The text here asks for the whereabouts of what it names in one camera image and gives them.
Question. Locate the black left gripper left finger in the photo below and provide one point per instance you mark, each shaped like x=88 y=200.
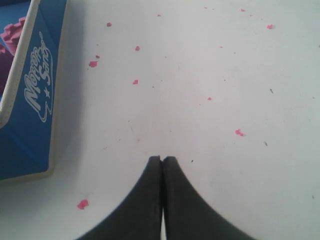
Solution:
x=139 y=215

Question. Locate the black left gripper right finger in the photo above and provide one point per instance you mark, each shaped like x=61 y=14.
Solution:
x=187 y=216

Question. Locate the blue motion sand box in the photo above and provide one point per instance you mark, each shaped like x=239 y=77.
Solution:
x=28 y=101

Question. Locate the purple sand mold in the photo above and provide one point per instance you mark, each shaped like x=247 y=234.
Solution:
x=10 y=37

